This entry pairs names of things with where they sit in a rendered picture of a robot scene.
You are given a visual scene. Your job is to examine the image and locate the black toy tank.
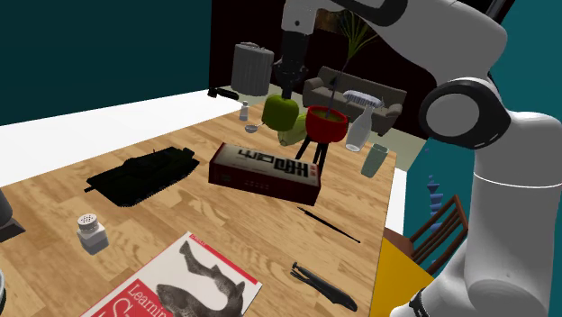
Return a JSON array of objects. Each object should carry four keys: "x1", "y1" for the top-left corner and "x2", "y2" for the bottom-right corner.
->
[{"x1": 83, "y1": 147, "x2": 201, "y2": 208}]

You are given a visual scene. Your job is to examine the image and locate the pale green cup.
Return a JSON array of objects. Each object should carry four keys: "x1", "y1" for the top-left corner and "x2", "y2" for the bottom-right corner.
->
[{"x1": 360, "y1": 143, "x2": 390, "y2": 179}]

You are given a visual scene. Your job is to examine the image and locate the grey salt shaker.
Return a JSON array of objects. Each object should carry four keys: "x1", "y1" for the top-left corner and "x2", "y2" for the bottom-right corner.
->
[{"x1": 76, "y1": 213, "x2": 110, "y2": 256}]

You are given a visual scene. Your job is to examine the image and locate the brown wooden chair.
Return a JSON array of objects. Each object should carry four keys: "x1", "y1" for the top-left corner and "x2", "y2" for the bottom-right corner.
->
[{"x1": 384, "y1": 194, "x2": 470, "y2": 276}]

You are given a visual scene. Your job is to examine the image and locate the clear glass bottle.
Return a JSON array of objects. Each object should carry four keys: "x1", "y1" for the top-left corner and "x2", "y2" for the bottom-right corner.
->
[{"x1": 345, "y1": 106, "x2": 375, "y2": 153}]

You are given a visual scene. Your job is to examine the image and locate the book with fish cover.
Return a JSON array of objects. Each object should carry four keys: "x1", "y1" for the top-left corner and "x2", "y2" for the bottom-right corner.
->
[{"x1": 78, "y1": 231, "x2": 264, "y2": 317}]

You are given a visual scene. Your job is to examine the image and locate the thin black pen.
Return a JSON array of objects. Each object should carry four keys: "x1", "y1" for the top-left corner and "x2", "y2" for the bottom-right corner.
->
[{"x1": 296, "y1": 206, "x2": 362, "y2": 244}]

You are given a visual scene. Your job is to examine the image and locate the dark red box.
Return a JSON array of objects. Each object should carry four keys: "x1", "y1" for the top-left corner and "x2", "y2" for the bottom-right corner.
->
[{"x1": 207, "y1": 141, "x2": 322, "y2": 207}]

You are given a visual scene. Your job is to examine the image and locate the plant in red pot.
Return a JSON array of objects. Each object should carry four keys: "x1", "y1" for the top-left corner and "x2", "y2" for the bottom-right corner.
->
[{"x1": 295, "y1": 10, "x2": 379, "y2": 177}]

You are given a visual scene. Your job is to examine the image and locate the grey ribbed bin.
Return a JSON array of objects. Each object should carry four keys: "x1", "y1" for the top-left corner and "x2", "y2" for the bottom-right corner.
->
[{"x1": 230, "y1": 41, "x2": 276, "y2": 97}]

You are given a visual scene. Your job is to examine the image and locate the black pliers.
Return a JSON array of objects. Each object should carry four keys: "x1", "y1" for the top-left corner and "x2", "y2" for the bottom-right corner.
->
[{"x1": 290, "y1": 261, "x2": 359, "y2": 312}]

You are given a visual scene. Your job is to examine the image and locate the flat black remote control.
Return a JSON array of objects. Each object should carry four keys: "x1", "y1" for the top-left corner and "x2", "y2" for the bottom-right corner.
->
[{"x1": 206, "y1": 86, "x2": 240, "y2": 102}]

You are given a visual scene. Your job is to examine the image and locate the dark green apple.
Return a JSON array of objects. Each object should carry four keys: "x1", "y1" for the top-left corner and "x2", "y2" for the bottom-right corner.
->
[{"x1": 261, "y1": 94, "x2": 301, "y2": 132}]

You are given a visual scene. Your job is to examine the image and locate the dark grey appliance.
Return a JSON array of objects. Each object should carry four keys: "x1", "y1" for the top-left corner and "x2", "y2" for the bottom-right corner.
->
[{"x1": 0, "y1": 188, "x2": 26, "y2": 243}]

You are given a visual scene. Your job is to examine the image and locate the grey-brown sofa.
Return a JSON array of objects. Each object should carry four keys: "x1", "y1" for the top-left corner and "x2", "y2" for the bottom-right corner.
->
[{"x1": 303, "y1": 65, "x2": 408, "y2": 137}]

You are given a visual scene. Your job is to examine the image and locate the blue stacked sculpture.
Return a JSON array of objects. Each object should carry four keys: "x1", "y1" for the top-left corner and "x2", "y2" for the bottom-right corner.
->
[{"x1": 424, "y1": 174, "x2": 446, "y2": 234}]

